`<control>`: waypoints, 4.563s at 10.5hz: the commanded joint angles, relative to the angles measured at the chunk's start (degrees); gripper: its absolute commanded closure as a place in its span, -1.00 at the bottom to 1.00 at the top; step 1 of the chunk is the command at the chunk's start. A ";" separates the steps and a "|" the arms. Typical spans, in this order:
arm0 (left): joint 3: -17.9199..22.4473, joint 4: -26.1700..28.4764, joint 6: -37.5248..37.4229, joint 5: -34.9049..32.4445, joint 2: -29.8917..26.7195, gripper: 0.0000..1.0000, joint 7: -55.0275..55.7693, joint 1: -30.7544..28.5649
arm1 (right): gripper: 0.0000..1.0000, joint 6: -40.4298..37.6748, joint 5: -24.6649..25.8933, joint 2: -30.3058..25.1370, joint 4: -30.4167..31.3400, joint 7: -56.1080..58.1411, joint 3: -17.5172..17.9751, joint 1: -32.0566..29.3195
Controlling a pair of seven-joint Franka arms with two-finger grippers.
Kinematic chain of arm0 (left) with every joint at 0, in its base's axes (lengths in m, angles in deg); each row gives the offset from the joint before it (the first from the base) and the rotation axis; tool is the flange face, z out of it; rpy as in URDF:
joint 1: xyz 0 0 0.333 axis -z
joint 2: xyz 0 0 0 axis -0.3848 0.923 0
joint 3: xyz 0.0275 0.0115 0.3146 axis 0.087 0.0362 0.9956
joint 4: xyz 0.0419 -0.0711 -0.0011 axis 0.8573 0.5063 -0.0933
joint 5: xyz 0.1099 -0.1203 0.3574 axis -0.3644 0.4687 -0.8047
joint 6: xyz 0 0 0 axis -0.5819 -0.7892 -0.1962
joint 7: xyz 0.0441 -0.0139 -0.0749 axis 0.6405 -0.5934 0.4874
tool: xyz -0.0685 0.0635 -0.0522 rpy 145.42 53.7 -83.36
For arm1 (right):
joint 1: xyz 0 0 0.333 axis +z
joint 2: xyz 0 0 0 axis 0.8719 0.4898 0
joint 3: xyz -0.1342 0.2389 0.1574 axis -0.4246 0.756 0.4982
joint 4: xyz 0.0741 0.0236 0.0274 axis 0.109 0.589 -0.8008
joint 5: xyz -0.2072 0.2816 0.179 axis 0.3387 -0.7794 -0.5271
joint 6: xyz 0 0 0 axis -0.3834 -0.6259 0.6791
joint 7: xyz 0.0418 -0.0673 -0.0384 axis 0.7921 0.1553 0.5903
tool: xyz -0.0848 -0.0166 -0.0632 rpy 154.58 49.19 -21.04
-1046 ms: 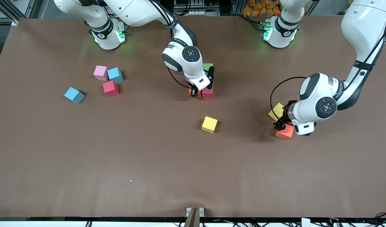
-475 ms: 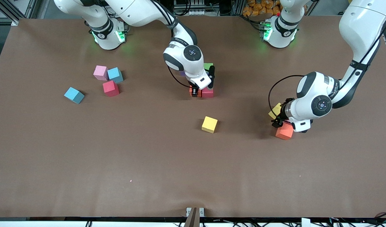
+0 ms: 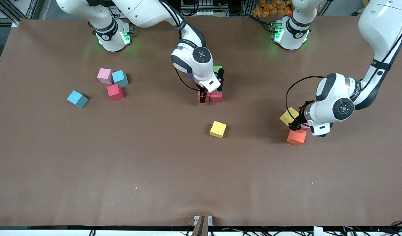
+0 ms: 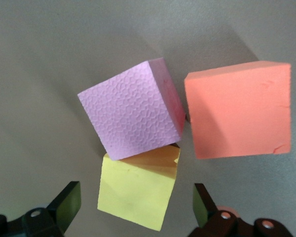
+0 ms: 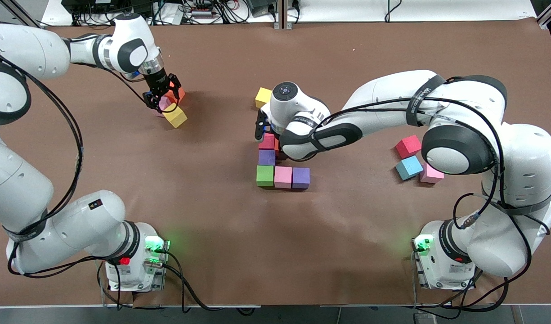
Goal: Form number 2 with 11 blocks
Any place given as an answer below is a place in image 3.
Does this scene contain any yellow foam cube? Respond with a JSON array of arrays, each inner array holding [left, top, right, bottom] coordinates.
[[210, 121, 227, 139], [279, 107, 300, 127]]

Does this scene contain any blue foam cube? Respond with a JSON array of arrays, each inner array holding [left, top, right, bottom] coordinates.
[[112, 69, 129, 87], [67, 90, 89, 108]]

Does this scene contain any white electrical unit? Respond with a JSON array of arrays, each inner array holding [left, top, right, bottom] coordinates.
[[181, 0, 218, 17]]

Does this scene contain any pile of orange objects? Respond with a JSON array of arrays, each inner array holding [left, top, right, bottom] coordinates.
[[252, 0, 295, 17]]

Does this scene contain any black camera cable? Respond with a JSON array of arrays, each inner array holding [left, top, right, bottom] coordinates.
[[174, 67, 201, 92], [285, 76, 325, 122]]

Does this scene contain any silver metal bracket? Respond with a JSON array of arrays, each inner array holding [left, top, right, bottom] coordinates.
[[194, 215, 213, 226]]

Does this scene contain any aluminium frame rail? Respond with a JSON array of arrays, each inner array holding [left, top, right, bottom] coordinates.
[[0, 0, 40, 27]]

